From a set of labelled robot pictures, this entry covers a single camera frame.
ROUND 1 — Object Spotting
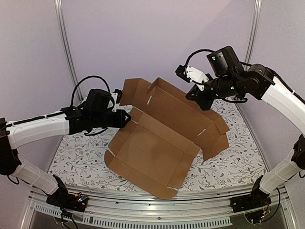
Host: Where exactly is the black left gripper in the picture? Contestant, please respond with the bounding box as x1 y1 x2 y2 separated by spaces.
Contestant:
91 109 132 129

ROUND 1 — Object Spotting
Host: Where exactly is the brown cardboard box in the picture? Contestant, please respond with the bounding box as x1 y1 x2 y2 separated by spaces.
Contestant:
104 78 229 199

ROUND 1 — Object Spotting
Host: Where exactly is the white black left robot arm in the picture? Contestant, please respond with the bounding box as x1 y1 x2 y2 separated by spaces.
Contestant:
0 89 131 207

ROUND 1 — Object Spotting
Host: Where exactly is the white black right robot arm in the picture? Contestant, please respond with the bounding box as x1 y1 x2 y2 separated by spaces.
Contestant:
176 46 305 208

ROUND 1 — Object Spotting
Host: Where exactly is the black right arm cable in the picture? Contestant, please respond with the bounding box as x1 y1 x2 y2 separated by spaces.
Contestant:
184 49 216 67

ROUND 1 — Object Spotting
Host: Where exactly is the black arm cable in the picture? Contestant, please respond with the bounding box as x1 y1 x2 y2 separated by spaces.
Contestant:
71 75 112 108
184 49 216 67

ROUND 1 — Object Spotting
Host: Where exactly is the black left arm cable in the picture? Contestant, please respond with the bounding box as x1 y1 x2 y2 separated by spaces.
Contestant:
71 75 112 108

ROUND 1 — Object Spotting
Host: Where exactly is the aluminium right frame post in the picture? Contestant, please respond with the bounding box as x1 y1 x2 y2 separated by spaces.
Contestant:
244 0 263 63

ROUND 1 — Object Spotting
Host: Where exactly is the aluminium frame post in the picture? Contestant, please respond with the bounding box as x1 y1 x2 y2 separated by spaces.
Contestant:
54 0 79 87
244 0 263 63

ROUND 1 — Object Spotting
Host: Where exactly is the aluminium front rail base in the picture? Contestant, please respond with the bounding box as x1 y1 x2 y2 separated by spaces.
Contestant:
20 185 299 229

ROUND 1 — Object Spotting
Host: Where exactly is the aluminium left frame post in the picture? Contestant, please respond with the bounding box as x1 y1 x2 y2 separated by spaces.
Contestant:
54 0 79 87

